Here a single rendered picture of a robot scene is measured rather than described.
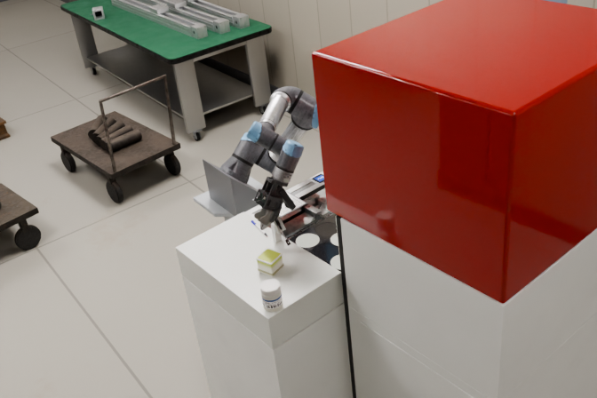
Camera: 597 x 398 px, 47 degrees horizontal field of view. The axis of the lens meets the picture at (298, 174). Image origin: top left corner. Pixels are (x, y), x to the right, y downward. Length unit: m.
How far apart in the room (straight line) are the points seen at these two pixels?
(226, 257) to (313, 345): 0.48
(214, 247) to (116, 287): 1.66
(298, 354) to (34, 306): 2.24
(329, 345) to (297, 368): 0.16
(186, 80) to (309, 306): 3.42
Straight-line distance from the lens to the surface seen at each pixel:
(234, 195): 3.15
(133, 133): 5.35
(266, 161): 3.27
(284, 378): 2.64
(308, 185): 3.13
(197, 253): 2.79
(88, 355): 3.98
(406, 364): 2.55
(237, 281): 2.60
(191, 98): 5.71
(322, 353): 2.72
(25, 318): 4.41
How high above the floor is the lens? 2.56
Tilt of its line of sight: 30 degrees down
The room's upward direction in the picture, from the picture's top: 7 degrees counter-clockwise
